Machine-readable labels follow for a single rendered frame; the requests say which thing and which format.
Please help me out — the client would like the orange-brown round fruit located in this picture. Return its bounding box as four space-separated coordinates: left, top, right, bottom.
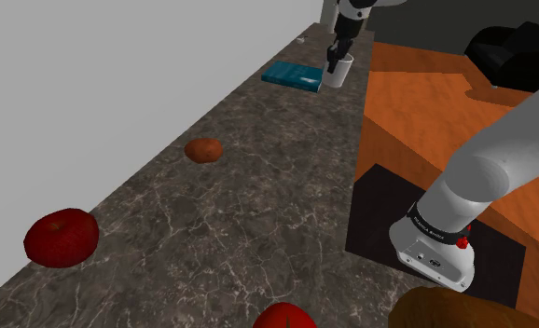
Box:
184 137 224 165

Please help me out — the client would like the teal book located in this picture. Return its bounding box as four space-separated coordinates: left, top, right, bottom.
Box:
260 61 325 94

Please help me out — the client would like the brown bread loaf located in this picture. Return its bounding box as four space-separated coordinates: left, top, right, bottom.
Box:
387 285 539 328

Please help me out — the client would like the black armchair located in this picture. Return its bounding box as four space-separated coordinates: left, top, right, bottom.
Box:
463 20 539 95

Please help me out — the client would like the large red apple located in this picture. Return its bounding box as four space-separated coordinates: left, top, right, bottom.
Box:
23 208 101 269

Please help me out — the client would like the white cup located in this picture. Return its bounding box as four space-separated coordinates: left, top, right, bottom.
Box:
321 52 355 89

